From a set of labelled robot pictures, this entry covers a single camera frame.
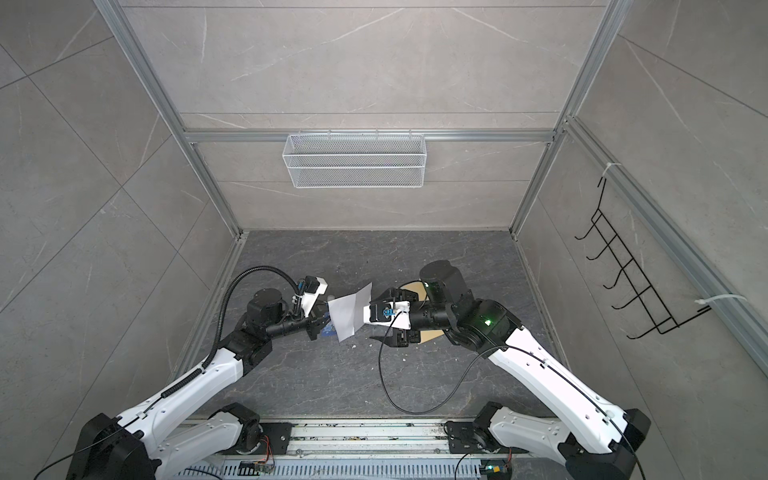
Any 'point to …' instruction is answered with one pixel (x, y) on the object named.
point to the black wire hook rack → (644, 292)
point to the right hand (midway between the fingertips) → (375, 309)
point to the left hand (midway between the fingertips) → (341, 301)
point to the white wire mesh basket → (353, 161)
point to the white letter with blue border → (348, 312)
